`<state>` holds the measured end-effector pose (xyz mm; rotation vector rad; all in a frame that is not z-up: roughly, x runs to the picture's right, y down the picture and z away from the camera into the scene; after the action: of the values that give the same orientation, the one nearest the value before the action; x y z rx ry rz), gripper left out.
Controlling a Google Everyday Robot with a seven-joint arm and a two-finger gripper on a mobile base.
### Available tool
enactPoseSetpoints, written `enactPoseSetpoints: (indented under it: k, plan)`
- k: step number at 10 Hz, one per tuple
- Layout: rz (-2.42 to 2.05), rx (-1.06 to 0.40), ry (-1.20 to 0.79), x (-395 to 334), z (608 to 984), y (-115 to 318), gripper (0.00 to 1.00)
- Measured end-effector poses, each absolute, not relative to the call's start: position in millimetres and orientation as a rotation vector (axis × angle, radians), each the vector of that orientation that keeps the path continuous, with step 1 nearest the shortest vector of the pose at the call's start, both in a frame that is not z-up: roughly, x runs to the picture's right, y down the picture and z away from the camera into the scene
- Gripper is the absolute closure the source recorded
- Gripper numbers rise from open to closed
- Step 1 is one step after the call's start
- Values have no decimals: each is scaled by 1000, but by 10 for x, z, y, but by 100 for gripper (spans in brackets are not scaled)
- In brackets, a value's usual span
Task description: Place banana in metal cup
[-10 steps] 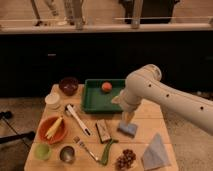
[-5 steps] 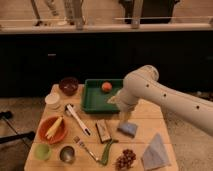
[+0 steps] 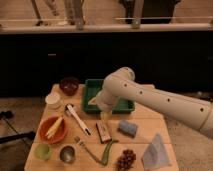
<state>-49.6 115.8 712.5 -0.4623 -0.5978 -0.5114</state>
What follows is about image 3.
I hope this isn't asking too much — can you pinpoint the yellow banana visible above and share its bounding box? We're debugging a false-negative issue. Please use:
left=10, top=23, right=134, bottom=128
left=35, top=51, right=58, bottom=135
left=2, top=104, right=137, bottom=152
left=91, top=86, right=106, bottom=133
left=46, top=116, right=63, bottom=139

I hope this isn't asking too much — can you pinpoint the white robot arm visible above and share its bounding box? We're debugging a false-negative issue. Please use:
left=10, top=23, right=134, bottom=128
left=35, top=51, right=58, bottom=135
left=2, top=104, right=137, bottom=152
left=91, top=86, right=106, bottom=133
left=96, top=67, right=213, bottom=139

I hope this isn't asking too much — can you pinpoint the small metal cup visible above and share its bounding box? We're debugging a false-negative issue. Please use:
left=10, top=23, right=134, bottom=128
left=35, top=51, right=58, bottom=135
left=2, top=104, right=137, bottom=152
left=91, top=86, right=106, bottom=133
left=60, top=146, right=75, bottom=163

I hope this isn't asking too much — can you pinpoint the light green plastic cup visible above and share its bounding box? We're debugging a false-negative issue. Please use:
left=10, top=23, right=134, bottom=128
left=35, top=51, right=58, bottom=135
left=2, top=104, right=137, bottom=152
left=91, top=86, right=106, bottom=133
left=34, top=144, right=51, bottom=160

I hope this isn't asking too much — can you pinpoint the wooden block eraser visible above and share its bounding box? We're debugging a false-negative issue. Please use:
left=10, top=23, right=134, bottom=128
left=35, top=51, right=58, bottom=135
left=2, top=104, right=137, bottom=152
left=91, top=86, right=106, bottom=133
left=96, top=121, right=111, bottom=143

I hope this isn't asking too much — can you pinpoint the blue sponge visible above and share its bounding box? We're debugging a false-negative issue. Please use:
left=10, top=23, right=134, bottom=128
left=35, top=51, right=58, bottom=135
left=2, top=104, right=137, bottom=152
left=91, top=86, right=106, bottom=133
left=118, top=120, right=138, bottom=137

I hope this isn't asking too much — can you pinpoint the green plastic tray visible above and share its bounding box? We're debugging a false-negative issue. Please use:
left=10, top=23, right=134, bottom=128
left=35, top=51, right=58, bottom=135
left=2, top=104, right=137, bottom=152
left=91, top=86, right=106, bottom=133
left=82, top=79, right=135, bottom=114

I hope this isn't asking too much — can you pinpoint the dark red bowl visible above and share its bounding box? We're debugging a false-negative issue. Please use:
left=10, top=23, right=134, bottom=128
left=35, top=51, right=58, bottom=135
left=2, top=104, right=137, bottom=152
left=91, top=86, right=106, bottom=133
left=59, top=77, right=79, bottom=96

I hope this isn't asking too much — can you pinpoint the bunch of dark grapes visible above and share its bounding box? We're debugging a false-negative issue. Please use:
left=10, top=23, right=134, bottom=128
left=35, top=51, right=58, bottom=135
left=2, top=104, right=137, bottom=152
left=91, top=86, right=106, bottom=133
left=116, top=149, right=136, bottom=171

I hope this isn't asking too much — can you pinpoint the white round container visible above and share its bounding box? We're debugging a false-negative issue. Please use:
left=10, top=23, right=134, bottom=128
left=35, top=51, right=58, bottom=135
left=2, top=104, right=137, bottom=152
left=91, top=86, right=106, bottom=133
left=45, top=92, right=61, bottom=109

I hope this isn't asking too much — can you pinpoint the orange plastic bowl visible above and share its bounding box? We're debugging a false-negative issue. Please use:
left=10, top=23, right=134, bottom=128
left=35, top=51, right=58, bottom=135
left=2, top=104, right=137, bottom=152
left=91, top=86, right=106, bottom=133
left=39, top=116, right=68, bottom=144

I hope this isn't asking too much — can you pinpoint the grey folded cloth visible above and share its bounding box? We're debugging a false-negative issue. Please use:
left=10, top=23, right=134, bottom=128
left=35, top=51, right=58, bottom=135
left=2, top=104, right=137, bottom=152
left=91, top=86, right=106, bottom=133
left=142, top=133, right=171, bottom=170

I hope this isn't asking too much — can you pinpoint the black tripod stand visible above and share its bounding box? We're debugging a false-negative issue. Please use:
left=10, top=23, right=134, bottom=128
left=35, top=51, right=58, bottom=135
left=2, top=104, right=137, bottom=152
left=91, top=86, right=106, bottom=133
left=0, top=111, right=36, bottom=145

